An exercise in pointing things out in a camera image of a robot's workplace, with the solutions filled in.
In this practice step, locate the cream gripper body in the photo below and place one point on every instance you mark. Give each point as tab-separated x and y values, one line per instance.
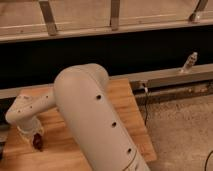
28	136

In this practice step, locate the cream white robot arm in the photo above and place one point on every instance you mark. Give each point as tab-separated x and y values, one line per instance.
79	93

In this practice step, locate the wooden shelf frame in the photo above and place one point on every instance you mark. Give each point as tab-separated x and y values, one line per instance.
27	20

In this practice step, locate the metal clamp bracket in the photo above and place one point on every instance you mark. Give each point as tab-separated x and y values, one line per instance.
191	60

